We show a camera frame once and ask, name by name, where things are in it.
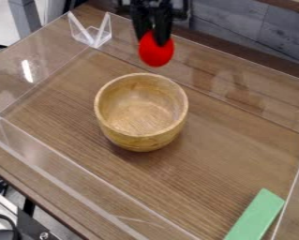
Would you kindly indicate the grey post top left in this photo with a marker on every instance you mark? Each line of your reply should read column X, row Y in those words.
column 25, row 16

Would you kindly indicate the red plush fruit green top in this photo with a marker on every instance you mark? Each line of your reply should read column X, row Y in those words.
column 152, row 54

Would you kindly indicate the green rectangular block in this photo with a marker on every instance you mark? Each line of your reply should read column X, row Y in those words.
column 257, row 218

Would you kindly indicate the wooden bowl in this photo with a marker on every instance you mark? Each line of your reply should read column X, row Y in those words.
column 142, row 110

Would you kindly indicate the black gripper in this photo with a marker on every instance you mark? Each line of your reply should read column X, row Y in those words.
column 164, row 9

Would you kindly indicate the clear acrylic corner bracket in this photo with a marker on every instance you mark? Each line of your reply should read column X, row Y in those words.
column 92, row 36

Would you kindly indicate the clear acrylic enclosure wall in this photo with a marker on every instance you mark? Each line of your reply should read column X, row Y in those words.
column 183, row 192

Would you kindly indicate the black device bottom left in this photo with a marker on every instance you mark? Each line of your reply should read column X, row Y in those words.
column 24, row 228

